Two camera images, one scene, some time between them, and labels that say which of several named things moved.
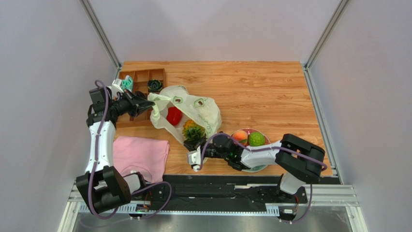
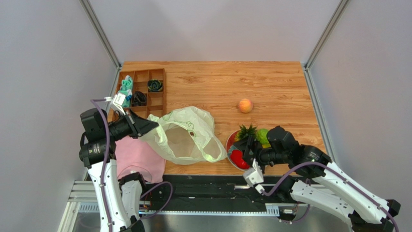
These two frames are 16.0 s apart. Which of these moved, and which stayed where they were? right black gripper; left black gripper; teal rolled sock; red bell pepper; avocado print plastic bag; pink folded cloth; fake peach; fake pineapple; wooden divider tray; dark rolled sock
Moved: fake peach; right black gripper; left black gripper; red bell pepper; avocado print plastic bag; fake pineapple
Stayed: dark rolled sock; teal rolled sock; wooden divider tray; pink folded cloth
